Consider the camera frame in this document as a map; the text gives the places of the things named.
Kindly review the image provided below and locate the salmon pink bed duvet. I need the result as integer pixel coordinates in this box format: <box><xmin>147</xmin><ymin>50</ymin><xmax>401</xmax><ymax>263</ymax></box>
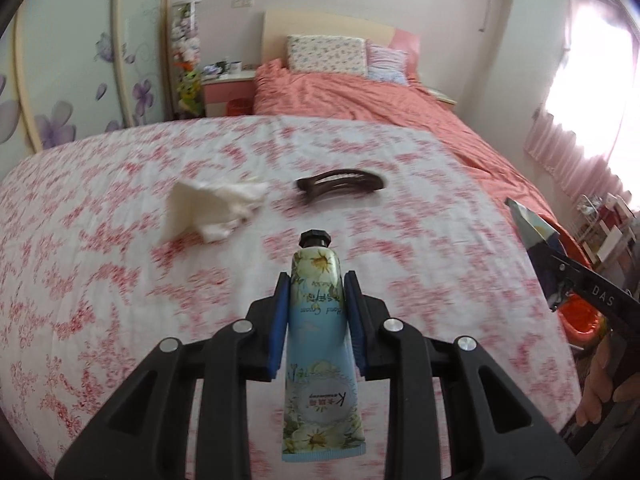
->
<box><xmin>252</xmin><ymin>57</ymin><xmax>551</xmax><ymax>221</ymax></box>

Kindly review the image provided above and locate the floral cream pillow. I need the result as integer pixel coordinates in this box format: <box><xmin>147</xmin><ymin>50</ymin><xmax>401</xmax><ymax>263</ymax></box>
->
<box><xmin>286</xmin><ymin>35</ymin><xmax>368</xmax><ymax>77</ymax></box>

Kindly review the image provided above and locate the beige pink headboard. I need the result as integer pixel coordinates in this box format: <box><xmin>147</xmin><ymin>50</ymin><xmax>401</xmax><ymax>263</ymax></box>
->
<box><xmin>260</xmin><ymin>9</ymin><xmax>420</xmax><ymax>76</ymax></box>

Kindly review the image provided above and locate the plush toy display tube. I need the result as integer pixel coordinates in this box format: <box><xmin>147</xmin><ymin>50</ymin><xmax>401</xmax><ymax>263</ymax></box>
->
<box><xmin>169</xmin><ymin>0</ymin><xmax>201</xmax><ymax>118</ymax></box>

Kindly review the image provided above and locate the yellow green plush toy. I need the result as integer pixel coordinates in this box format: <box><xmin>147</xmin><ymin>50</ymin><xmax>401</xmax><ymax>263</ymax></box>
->
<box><xmin>177</xmin><ymin>70</ymin><xmax>204</xmax><ymax>118</ymax></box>

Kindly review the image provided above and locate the pink white nightstand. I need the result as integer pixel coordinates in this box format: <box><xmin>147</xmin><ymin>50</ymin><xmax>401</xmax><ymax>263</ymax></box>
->
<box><xmin>202</xmin><ymin>70</ymin><xmax>256</xmax><ymax>117</ymax></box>

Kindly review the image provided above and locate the striped pink pillow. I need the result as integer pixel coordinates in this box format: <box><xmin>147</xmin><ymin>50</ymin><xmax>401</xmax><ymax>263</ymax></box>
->
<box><xmin>367</xmin><ymin>41</ymin><xmax>409</xmax><ymax>87</ymax></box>

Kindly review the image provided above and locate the navy soda cracker bag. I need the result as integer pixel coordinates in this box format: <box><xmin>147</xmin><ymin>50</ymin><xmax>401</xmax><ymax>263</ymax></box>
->
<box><xmin>504</xmin><ymin>198</ymin><xmax>570</xmax><ymax>312</ymax></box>

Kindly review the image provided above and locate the person right hand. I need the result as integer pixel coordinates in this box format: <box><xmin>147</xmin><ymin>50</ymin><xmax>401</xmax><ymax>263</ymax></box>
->
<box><xmin>575</xmin><ymin>336</ymin><xmax>640</xmax><ymax>427</ymax></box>

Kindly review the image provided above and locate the white wire rack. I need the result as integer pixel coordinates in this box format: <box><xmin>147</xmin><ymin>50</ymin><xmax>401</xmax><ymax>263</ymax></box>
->
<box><xmin>575</xmin><ymin>193</ymin><xmax>639</xmax><ymax>271</ymax></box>

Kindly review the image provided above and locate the crumpled white tissue paper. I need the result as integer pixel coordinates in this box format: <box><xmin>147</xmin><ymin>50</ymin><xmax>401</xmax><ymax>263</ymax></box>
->
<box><xmin>160</xmin><ymin>179</ymin><xmax>269</xmax><ymax>243</ymax></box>

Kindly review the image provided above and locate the orange laundry basket bin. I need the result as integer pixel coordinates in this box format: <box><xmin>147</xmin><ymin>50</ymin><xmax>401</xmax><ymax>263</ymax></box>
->
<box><xmin>541</xmin><ymin>214</ymin><xmax>604</xmax><ymax>348</ymax></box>

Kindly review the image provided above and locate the floral pink white tablecloth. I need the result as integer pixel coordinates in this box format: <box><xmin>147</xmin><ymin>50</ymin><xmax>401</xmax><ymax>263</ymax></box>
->
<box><xmin>1</xmin><ymin>116</ymin><xmax>580</xmax><ymax>471</ymax></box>

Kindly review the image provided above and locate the dark brown hair clip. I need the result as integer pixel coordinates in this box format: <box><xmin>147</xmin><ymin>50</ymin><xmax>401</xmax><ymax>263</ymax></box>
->
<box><xmin>295</xmin><ymin>168</ymin><xmax>386</xmax><ymax>203</ymax></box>

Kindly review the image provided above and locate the wardrobe with purple flowers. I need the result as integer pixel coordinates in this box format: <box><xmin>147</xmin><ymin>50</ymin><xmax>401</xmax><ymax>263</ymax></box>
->
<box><xmin>1</xmin><ymin>0</ymin><xmax>171</xmax><ymax>174</ymax></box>

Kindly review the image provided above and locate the white mug on nightstand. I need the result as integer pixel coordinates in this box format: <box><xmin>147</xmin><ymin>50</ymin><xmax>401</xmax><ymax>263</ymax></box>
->
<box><xmin>228</xmin><ymin>61</ymin><xmax>243</xmax><ymax>75</ymax></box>

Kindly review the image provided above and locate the pink window curtain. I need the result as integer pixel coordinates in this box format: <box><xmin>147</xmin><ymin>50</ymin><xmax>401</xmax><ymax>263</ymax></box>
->
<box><xmin>525</xmin><ymin>0</ymin><xmax>639</xmax><ymax>210</ymax></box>

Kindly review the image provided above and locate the white wall outlet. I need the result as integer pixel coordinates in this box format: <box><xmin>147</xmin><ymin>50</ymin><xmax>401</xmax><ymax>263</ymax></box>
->
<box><xmin>231</xmin><ymin>0</ymin><xmax>254</xmax><ymax>9</ymax></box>

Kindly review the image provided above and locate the floral hand cream tube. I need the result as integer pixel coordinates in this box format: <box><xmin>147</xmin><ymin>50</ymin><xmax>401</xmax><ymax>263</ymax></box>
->
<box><xmin>282</xmin><ymin>230</ymin><xmax>366</xmax><ymax>463</ymax></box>

